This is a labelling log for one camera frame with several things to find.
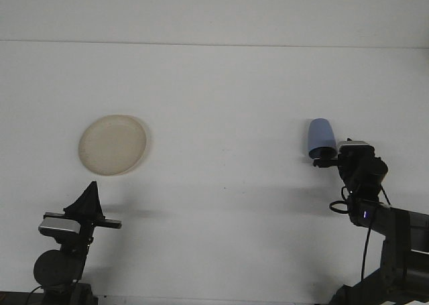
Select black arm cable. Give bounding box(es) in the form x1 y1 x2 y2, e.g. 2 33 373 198
329 184 391 282
26 284 46 305

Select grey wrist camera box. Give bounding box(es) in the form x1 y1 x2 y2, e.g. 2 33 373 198
337 139 376 156
38 217 82 236

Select pale blue cup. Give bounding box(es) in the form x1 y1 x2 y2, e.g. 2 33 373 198
307 117 337 160

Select pale round plate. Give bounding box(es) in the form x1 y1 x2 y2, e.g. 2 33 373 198
78 113 152 177

